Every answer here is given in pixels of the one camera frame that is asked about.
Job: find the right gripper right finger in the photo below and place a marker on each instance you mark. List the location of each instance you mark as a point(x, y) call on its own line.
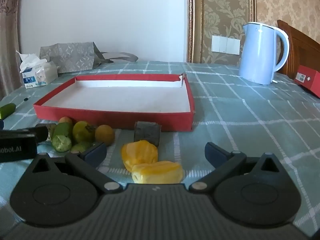
point(226, 164)

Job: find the yellow jackfruit piece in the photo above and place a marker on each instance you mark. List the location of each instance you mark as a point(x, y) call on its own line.
point(161, 172)
point(139, 152)

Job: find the grey patterned gift bag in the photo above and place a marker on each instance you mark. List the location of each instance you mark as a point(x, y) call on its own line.
point(80, 56)

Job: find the red shallow cardboard box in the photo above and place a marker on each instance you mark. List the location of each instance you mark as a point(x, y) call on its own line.
point(121, 100)

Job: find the cucumber piece far left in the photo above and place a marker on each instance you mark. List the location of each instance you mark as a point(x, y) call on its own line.
point(7, 110)

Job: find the red box at edge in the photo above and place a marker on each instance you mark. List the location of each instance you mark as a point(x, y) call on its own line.
point(309, 79)

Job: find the beige curtain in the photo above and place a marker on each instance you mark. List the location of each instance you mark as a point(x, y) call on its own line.
point(10, 61)

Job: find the light blue electric kettle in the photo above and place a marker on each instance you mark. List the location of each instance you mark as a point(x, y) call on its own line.
point(258, 60)

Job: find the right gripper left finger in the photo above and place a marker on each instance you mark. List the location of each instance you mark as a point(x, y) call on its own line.
point(86, 164)

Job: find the longan fruit with stem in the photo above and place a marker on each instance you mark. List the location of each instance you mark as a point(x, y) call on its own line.
point(66, 119)

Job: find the green tomato with calyx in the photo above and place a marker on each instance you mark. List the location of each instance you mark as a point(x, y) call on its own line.
point(83, 132)

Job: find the tissue pack with cat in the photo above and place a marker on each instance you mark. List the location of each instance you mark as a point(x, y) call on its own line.
point(36, 72)

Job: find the wooden headboard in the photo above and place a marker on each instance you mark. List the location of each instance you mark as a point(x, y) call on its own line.
point(303, 51)

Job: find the gold picture frame moulding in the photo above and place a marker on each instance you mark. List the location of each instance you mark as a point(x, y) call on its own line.
point(195, 30)

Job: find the large cucumber piece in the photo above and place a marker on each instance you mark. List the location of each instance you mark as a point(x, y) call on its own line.
point(62, 137)

